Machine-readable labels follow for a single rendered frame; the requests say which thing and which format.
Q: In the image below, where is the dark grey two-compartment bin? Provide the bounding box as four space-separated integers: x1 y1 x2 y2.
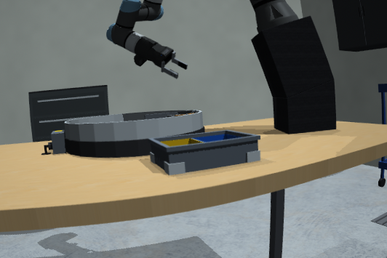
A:
148 130 260 175

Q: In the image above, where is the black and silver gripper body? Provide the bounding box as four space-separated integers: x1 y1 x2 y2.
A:
125 32 174 68

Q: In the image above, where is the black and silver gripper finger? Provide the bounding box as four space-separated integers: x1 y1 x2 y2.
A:
161 61 178 78
172 52 188 69

